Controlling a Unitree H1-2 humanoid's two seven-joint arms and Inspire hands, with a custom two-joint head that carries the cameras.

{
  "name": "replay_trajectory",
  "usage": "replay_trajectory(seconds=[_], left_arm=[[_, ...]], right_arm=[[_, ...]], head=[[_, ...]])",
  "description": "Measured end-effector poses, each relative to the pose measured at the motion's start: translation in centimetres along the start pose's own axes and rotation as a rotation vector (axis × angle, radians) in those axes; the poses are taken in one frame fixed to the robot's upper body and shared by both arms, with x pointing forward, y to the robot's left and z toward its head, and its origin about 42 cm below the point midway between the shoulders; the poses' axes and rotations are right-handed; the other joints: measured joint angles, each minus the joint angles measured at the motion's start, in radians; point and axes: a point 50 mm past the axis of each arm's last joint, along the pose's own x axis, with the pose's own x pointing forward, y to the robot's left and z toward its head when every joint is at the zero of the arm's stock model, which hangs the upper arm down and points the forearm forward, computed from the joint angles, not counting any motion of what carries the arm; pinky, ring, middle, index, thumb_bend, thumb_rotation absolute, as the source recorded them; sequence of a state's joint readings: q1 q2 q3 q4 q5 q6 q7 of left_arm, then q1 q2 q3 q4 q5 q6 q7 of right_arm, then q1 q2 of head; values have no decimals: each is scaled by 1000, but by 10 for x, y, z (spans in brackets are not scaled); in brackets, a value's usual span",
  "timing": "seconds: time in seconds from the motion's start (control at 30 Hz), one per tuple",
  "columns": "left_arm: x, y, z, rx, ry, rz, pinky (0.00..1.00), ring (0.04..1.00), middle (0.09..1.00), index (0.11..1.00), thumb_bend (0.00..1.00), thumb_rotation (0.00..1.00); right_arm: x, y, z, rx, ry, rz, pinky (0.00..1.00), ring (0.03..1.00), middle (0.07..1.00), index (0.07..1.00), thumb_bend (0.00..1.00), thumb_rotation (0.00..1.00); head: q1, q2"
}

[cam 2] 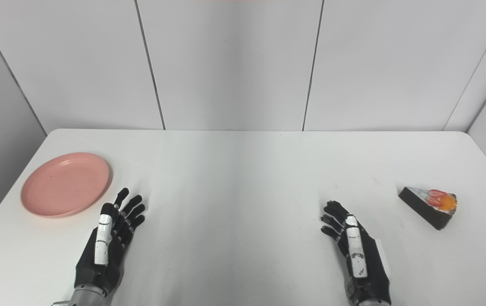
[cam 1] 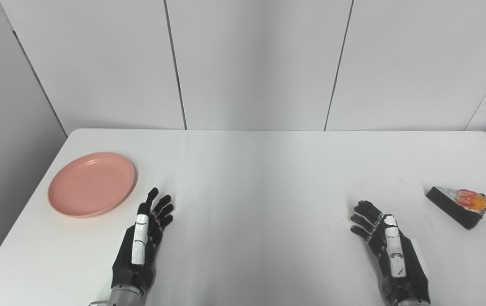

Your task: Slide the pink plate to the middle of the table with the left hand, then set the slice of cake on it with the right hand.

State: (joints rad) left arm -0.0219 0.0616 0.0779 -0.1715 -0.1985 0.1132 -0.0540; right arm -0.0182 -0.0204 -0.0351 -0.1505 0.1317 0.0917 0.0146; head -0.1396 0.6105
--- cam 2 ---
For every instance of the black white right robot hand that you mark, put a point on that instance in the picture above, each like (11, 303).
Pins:
(372, 272)

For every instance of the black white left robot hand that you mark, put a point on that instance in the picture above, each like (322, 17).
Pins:
(98, 267)

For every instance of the chocolate cake slice with fruit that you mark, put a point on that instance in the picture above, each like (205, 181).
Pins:
(425, 208)

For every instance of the pink round plate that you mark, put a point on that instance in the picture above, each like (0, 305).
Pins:
(65, 185)

